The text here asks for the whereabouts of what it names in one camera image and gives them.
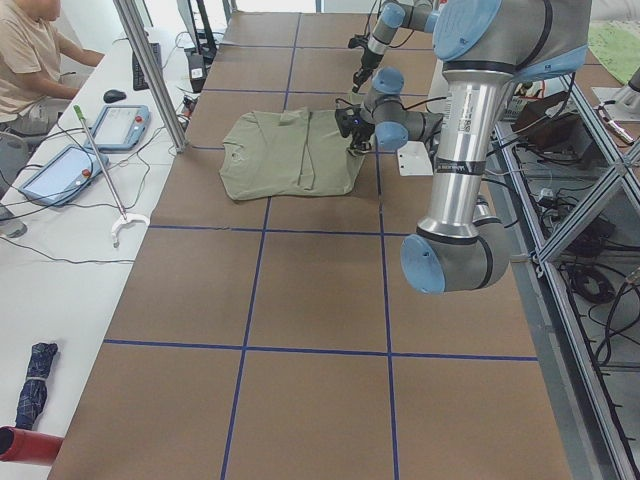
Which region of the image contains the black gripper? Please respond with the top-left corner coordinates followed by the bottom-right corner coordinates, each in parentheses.
top-left (352, 48), bottom-right (381, 93)
top-left (349, 117), bottom-right (375, 156)

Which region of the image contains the green long-sleeve shirt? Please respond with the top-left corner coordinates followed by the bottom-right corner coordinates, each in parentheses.
top-left (219, 108), bottom-right (365, 201)

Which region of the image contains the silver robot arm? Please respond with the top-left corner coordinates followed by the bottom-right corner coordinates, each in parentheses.
top-left (348, 1), bottom-right (440, 93)
top-left (344, 1), bottom-right (592, 294)

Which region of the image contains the black power adapter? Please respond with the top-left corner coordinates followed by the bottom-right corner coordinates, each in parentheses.
top-left (187, 53), bottom-right (207, 93)

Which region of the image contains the black keyboard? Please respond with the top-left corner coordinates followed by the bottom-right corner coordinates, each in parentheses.
top-left (131, 42), bottom-right (163, 92)

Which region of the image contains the far blue teach pendant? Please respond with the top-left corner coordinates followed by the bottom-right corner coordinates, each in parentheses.
top-left (89, 105), bottom-right (150, 153)

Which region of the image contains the blue teach pendant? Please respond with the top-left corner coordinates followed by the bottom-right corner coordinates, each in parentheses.
top-left (89, 105), bottom-right (150, 153)
top-left (18, 145), bottom-right (110, 206)

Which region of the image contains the white reacher grabber stick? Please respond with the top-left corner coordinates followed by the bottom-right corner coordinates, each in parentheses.
top-left (73, 104), bottom-right (150, 249)

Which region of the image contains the black computer mouse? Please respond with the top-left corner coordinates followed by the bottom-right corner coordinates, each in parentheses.
top-left (103, 89), bottom-right (127, 104)

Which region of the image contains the near blue teach pendant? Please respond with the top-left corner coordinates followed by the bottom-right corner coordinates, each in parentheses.
top-left (18, 145), bottom-right (110, 206)

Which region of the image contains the seated person in beige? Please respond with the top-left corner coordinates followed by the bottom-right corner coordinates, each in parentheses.
top-left (0, 0), bottom-right (106, 239)

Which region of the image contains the folded dark blue umbrella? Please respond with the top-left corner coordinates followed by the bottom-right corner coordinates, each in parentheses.
top-left (15, 342), bottom-right (59, 430)

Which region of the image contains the red cylinder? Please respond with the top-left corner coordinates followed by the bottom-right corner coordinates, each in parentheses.
top-left (1, 426), bottom-right (64, 466)

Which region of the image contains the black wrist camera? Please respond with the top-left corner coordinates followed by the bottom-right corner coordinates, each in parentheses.
top-left (347, 34), bottom-right (369, 49)
top-left (334, 99), bottom-right (360, 138)

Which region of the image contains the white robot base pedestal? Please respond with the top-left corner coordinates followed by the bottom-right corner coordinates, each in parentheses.
top-left (396, 141), bottom-right (434, 177)

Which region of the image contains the aluminium frame post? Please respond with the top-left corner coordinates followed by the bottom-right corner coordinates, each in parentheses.
top-left (113, 0), bottom-right (187, 153)

